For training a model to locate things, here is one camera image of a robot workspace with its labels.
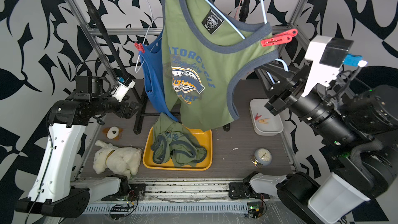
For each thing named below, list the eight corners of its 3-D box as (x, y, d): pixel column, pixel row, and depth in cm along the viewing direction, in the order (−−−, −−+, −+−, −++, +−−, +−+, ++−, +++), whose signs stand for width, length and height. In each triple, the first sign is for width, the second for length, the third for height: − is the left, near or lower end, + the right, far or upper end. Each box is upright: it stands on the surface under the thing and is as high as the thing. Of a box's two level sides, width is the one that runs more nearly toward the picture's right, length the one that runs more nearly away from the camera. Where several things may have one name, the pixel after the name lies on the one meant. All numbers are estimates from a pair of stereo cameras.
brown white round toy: (102, 140, 92) (99, 138, 90) (106, 128, 97) (104, 126, 94) (120, 140, 92) (118, 138, 90) (124, 129, 97) (122, 126, 94)
